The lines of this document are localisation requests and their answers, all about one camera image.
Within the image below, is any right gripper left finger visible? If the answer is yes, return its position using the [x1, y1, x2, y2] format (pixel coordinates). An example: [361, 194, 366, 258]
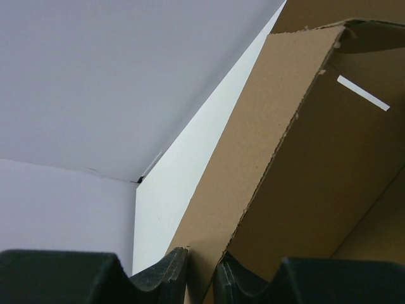
[1, 247, 188, 303]

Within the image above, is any brown cardboard box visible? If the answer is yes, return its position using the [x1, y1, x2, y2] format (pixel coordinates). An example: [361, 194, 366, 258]
[170, 1, 404, 303]

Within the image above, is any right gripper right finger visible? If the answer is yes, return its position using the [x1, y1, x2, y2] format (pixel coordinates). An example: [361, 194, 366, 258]
[213, 256, 404, 303]

